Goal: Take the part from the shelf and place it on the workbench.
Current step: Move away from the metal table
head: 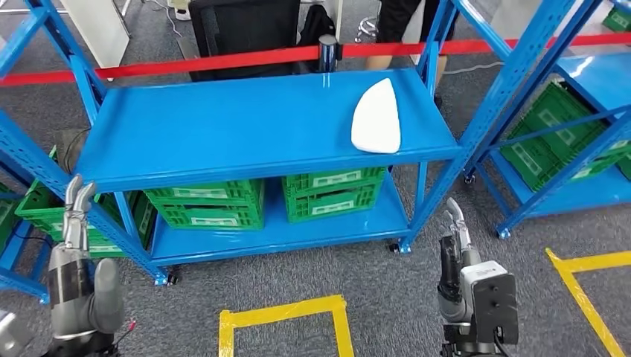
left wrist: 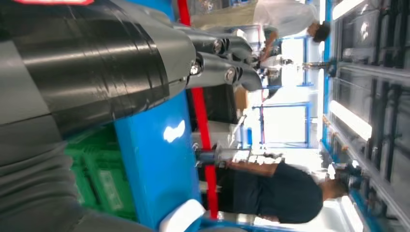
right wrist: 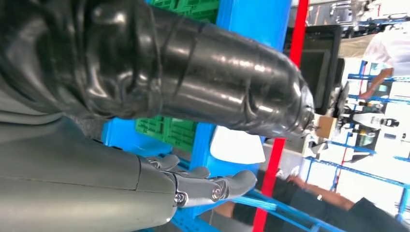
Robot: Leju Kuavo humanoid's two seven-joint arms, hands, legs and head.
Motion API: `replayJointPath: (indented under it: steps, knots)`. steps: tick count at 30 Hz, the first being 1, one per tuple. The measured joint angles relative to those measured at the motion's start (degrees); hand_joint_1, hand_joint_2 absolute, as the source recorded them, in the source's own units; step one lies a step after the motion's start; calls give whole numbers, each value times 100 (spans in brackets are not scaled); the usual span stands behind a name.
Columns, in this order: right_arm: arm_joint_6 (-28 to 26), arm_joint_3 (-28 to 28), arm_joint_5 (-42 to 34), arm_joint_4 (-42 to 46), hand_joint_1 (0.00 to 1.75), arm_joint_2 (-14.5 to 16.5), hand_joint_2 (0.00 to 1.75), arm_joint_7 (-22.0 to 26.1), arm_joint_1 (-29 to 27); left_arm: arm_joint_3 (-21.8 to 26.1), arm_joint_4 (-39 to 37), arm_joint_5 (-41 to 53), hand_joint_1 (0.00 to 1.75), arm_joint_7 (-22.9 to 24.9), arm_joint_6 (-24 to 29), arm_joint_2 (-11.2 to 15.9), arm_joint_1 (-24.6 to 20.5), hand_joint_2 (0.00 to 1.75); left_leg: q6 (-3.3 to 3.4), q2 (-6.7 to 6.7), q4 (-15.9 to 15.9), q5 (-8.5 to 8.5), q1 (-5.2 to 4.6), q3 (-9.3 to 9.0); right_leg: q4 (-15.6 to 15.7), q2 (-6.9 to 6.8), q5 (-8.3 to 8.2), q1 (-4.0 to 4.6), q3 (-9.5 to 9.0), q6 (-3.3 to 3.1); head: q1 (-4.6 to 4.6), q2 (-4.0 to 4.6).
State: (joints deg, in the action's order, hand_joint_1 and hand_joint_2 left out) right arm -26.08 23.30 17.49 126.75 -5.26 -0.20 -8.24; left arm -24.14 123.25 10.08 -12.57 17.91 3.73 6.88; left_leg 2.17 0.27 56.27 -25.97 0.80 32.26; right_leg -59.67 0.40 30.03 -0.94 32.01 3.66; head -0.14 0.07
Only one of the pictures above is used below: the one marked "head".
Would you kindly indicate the black mesh office chair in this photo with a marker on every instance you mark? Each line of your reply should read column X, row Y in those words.
column 246, row 29

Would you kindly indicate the blue metal shelf rack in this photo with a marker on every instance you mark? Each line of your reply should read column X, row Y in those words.
column 19, row 286
column 577, row 197
column 246, row 123

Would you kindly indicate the white plastic shell part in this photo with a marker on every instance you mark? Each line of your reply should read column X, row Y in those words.
column 377, row 118

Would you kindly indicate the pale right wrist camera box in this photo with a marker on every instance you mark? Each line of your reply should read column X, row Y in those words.
column 490, row 300

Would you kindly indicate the person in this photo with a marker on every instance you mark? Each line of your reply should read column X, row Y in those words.
column 181, row 12
column 394, row 19

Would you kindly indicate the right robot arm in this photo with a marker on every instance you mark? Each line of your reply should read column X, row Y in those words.
column 458, row 340

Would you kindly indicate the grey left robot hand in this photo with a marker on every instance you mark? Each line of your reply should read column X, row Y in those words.
column 69, row 295

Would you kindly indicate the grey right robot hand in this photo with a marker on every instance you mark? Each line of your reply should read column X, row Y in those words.
column 471, row 260

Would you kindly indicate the black barrier post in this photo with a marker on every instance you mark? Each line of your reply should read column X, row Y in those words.
column 329, row 54

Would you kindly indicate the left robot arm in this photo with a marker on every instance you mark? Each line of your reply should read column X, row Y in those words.
column 81, row 347

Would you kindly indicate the red barrier belt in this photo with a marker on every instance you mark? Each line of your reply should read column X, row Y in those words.
column 197, row 61

